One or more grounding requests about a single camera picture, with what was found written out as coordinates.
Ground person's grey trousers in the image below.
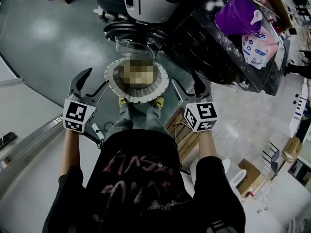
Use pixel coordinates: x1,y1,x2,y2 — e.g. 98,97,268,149
105,102,171,140

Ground metal sliding door rail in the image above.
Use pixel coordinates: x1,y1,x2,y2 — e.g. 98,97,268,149
0,114,67,179

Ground round glass washing machine door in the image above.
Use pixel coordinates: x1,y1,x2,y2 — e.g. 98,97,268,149
103,20,169,58

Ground person's right forearm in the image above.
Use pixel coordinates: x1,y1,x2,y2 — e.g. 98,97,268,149
198,129,219,165

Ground small brown cardboard box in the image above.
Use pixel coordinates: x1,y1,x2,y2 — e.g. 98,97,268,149
281,136,303,164

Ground white power strip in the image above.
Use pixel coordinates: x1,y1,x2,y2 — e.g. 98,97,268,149
91,122,105,142

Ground grey white washing machine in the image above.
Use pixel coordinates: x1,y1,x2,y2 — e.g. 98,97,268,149
88,0,195,25

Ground white plastic scoop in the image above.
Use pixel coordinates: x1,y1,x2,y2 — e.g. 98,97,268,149
250,10,263,26

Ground wooden slatted crate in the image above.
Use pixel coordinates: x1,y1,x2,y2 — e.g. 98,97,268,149
165,107,203,158

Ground white floor device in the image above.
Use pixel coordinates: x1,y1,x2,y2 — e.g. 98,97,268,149
292,93,307,120

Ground white pink detergent bag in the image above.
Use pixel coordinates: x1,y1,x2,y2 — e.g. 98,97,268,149
241,29,279,70

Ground large brown cardboard box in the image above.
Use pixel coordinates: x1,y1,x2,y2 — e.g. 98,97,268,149
237,158,265,196

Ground person's yellow right shoe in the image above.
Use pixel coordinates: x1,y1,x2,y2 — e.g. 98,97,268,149
152,96,165,109

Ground black cabinet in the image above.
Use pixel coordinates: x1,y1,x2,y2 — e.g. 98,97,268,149
170,0,289,96

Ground person's left forearm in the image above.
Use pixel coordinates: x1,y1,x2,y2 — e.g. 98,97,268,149
58,128,82,179

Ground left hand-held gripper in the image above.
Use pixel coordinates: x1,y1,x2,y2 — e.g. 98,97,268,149
62,67,109,133

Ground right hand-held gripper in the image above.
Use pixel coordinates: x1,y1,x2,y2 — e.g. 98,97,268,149
172,70,218,133

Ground white round stool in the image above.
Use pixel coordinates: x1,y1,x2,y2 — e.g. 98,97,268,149
231,170,246,187

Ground person's black printed t-shirt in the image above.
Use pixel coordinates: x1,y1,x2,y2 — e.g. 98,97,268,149
42,129,247,233

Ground purple plastic bucket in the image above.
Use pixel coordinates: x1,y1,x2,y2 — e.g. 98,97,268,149
214,0,263,36

